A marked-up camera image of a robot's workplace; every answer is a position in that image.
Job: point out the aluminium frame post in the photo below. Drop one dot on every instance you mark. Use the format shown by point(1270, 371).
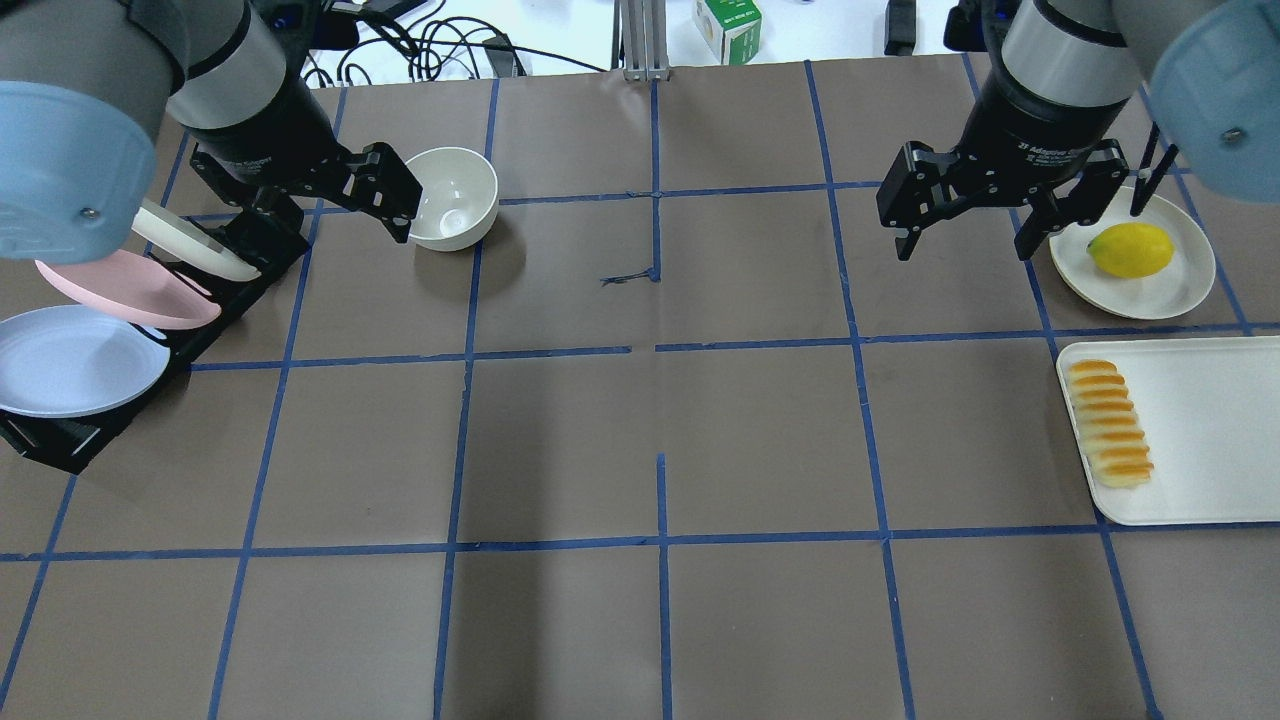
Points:
point(639, 43)

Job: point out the cream plate under lemon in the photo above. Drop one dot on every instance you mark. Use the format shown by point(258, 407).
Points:
point(1174, 290)

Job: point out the pink plate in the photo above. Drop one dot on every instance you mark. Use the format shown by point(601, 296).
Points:
point(135, 289)

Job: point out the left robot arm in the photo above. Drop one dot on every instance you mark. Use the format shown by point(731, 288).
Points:
point(87, 84)

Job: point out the white tray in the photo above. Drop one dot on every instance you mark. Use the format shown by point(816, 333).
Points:
point(1208, 407)

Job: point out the white bowl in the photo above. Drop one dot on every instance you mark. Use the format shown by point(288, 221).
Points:
point(459, 198)

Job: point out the light blue plate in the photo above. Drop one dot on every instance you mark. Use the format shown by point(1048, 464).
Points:
point(65, 361)

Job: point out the sliced bread loaf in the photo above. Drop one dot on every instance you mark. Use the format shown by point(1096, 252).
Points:
point(1107, 425)

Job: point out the yellow lemon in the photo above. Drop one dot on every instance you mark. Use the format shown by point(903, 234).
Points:
point(1132, 250)

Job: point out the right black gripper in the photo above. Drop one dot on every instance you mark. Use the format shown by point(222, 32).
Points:
point(1040, 125)

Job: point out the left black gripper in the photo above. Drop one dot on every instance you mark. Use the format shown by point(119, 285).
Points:
point(262, 133)

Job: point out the green white box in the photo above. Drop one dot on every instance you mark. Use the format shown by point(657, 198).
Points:
point(731, 29)

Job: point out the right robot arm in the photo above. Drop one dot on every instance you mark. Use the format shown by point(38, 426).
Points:
point(1061, 72)

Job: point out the black power adapter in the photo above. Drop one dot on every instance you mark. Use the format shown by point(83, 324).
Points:
point(900, 24)

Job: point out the black plate rack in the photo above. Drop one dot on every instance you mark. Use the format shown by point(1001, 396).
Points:
point(271, 240)

